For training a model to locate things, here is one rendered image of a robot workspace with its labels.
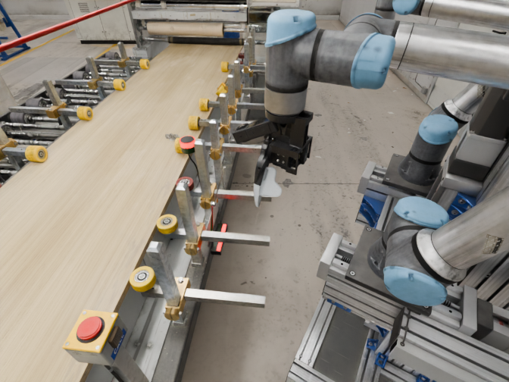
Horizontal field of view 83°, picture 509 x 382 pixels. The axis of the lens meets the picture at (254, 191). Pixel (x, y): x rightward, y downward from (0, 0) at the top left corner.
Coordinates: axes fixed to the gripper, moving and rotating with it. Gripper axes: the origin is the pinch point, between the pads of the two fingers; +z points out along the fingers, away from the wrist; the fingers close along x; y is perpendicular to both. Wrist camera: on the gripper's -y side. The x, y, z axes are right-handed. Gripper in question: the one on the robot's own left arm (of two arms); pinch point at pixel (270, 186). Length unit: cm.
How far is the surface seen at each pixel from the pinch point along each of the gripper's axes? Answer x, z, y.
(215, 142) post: 49, 31, -55
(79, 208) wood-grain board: -9, 42, -84
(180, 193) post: 3.3, 20.2, -34.9
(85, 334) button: -42.7, 8.5, -13.8
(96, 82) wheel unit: 79, 36, -186
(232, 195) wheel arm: 35, 46, -36
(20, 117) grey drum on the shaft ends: 30, 49, -209
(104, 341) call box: -41.6, 9.7, -10.6
